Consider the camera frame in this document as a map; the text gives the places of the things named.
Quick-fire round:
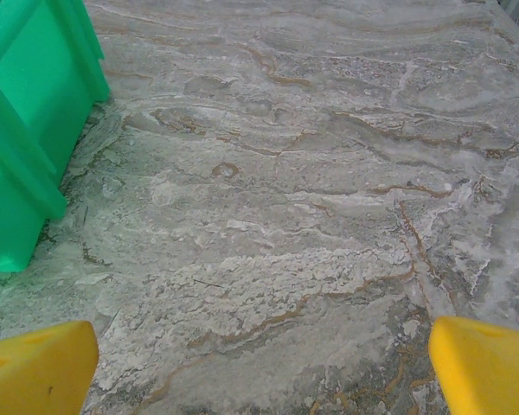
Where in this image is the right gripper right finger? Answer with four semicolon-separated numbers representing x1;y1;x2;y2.
428;315;519;415

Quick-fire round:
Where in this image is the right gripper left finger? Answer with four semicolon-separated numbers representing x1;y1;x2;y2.
0;319;99;415

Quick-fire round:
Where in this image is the green plastic bin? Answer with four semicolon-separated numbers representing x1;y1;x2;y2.
0;0;112;313

